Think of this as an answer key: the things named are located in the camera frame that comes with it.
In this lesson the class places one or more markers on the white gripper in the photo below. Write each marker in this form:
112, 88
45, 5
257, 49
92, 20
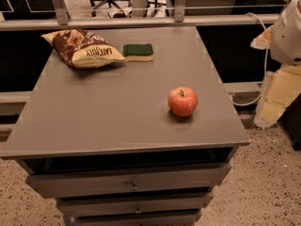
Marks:
286, 39

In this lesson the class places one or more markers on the red apple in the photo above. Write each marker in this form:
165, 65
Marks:
182, 101

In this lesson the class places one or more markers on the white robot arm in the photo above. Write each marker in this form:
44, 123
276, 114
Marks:
280, 88

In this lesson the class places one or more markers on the brown chip bag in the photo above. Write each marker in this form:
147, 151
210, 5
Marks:
83, 49

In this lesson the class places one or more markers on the top grey drawer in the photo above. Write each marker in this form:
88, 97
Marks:
106, 182

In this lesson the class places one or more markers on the grey drawer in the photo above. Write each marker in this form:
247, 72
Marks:
144, 219
136, 203
106, 182

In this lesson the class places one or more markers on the green yellow sponge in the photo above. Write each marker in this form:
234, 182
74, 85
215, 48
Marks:
138, 52

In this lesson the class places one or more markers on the black office chair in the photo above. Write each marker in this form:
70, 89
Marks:
111, 3

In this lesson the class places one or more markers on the grey drawer cabinet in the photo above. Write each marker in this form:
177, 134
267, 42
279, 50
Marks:
118, 118

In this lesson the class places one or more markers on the bottom grey drawer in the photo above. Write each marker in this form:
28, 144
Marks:
144, 219

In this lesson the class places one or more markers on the grey metal railing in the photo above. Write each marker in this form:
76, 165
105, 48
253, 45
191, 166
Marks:
63, 14

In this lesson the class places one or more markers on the middle grey drawer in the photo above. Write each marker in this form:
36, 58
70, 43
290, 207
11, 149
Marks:
136, 203

